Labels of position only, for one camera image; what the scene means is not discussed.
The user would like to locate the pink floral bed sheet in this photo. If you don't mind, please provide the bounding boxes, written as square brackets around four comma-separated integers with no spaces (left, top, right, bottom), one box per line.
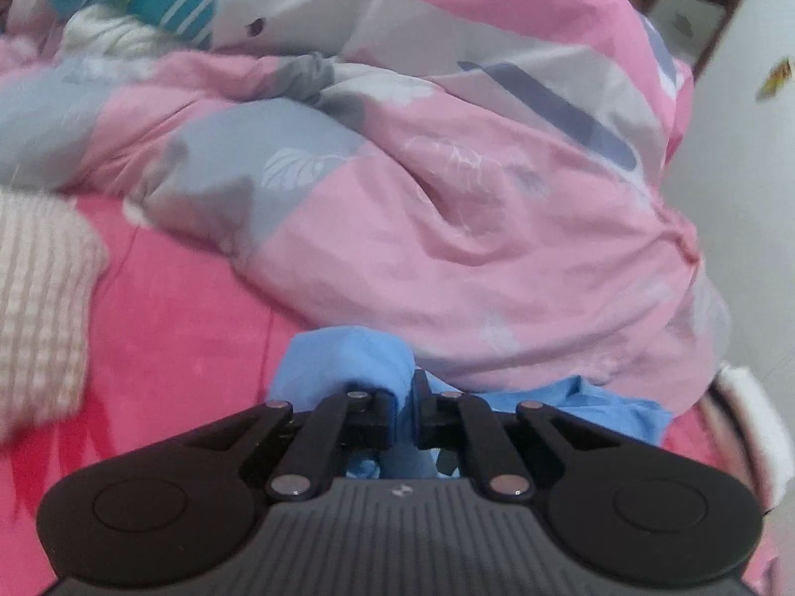
[0,195,784,596]

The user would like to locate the folded white and black clothes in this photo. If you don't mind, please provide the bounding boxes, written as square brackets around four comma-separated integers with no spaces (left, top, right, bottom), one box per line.
[705,363,790,510]

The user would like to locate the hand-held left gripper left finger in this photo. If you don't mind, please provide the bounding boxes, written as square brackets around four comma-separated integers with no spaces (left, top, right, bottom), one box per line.
[186,390,397,503]

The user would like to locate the beige checked pillow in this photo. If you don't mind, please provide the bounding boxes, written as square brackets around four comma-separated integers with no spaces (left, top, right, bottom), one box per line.
[0,189,109,442]

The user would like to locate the dark brown door frame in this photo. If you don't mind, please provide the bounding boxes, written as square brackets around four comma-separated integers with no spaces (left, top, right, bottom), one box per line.
[642,0,744,78]

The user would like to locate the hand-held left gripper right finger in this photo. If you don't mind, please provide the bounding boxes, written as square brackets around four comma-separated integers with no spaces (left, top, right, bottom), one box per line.
[411,371,622,504]

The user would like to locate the light blue shirt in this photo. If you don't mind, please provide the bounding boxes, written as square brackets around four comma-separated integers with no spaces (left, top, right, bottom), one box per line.
[270,323,675,479]

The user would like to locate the pink and grey patterned duvet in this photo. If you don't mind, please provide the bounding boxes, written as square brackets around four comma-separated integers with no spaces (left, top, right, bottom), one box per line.
[0,0,734,414]

